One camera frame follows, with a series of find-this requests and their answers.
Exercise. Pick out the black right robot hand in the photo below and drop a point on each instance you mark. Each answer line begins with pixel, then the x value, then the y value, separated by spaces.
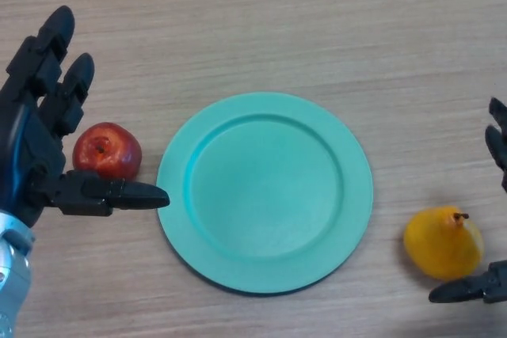
pixel 463 292

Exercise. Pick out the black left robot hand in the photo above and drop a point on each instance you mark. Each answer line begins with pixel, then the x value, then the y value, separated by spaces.
pixel 35 152

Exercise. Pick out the yellow pear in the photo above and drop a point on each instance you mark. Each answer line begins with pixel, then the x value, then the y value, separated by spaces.
pixel 439 245

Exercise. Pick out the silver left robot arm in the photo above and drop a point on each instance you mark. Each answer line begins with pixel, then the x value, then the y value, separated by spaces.
pixel 12 278

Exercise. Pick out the green round plate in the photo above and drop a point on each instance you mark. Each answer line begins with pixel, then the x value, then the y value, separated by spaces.
pixel 265 193

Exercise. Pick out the red apple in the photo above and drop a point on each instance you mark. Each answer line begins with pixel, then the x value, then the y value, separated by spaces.
pixel 107 150

